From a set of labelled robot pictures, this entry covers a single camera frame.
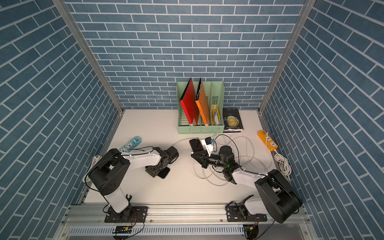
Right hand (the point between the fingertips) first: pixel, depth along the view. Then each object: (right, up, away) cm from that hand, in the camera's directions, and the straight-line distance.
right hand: (193, 156), depth 78 cm
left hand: (-20, -10, +14) cm, 26 cm away
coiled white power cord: (+54, -9, +9) cm, 55 cm away
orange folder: (+4, +29, +10) cm, 31 cm away
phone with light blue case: (-18, -11, +7) cm, 22 cm away
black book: (+28, +19, +34) cm, 48 cm away
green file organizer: (+14, +39, +33) cm, 53 cm away
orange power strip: (+50, +4, +20) cm, 54 cm away
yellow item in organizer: (+15, +24, +35) cm, 45 cm away
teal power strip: (-42, +4, +19) cm, 46 cm away
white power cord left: (-63, -6, +16) cm, 65 cm away
